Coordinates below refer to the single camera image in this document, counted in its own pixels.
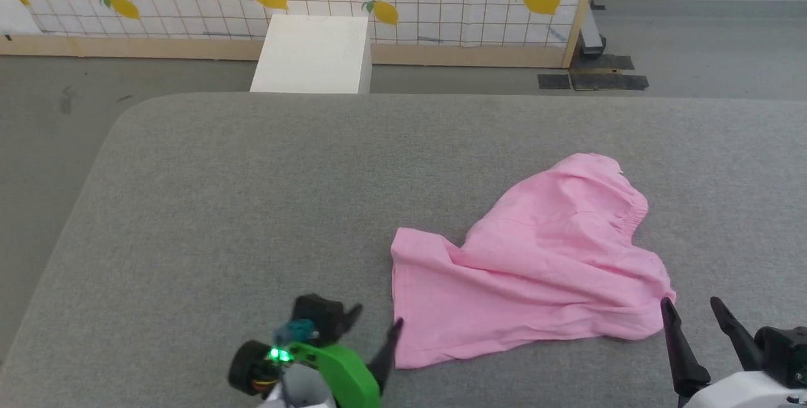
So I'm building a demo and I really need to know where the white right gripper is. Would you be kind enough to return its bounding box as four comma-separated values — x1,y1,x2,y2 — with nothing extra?
659,296,807,408

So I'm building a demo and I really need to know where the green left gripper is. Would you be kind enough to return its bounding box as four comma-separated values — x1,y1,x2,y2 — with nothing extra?
287,303,405,408

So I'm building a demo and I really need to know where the pink cloth garment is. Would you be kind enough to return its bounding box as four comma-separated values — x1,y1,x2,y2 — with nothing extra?
390,153,677,370

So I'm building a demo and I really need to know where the grey fabric sofa seat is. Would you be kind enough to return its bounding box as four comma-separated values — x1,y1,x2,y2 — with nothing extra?
0,93,807,408

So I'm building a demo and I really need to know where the long black floor mat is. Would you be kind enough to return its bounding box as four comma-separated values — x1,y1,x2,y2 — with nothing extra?
571,72,649,91

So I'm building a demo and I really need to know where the white box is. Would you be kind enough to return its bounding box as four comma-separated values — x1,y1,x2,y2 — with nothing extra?
250,15,373,95

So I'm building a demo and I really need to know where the black floor mat under foot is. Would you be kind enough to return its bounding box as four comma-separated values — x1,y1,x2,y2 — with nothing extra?
571,54,636,71

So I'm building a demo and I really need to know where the metal partition foot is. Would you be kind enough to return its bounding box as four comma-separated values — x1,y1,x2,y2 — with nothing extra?
579,7,608,57

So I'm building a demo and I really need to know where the teal left camera connector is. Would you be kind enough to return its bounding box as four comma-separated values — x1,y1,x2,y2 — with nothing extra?
274,319,318,344

